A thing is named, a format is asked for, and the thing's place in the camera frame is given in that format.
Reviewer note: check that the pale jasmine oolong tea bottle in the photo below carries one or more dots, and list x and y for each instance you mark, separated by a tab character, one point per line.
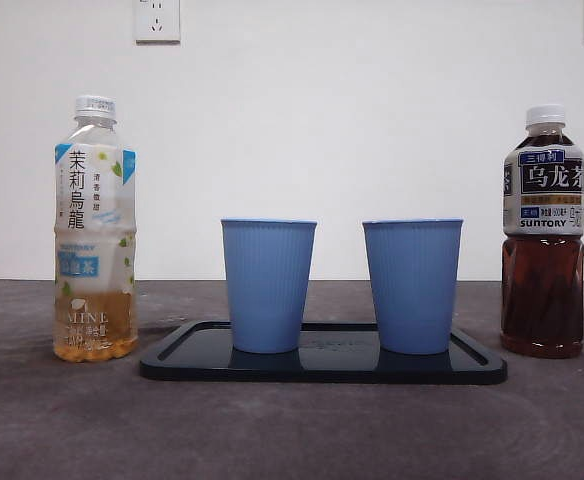
94	200

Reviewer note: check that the dark oolong tea bottle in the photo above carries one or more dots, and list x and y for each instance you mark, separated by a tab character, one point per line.
542	290

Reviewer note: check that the blue ribbed plastic cup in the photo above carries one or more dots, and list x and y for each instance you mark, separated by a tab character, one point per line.
267	285
412	285

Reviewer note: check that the dark blue rectangular tray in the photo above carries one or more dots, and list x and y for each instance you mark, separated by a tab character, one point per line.
322	371

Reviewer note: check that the white wall socket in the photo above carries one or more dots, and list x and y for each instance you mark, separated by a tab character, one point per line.
158	22

